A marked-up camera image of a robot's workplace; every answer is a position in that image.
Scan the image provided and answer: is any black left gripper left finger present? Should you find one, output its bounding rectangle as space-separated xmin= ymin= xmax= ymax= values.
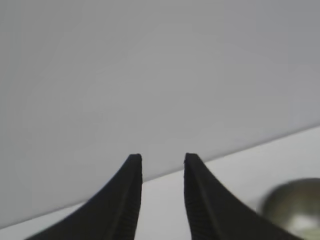
xmin=24 ymin=153 xmax=143 ymax=240

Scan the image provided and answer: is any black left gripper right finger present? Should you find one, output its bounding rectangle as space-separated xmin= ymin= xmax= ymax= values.
xmin=184 ymin=152 xmax=302 ymax=240

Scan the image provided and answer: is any stainless steel mixing bowl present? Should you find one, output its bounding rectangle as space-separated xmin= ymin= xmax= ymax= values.
xmin=257 ymin=177 xmax=320 ymax=240

